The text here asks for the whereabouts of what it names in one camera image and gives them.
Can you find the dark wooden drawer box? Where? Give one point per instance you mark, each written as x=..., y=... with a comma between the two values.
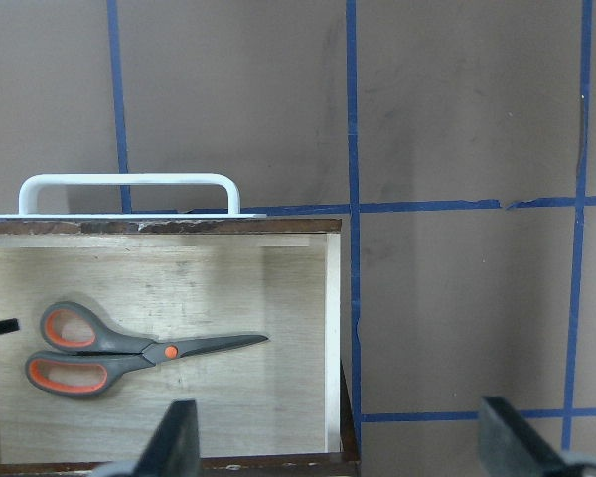
x=118, y=319

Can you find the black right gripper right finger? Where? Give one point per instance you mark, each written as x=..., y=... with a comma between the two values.
x=509, y=446

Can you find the grey orange scissors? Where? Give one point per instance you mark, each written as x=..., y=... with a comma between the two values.
x=90, y=357

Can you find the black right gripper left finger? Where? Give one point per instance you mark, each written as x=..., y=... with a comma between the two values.
x=173, y=450

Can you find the white drawer handle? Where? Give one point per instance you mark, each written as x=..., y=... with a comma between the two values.
x=28, y=198

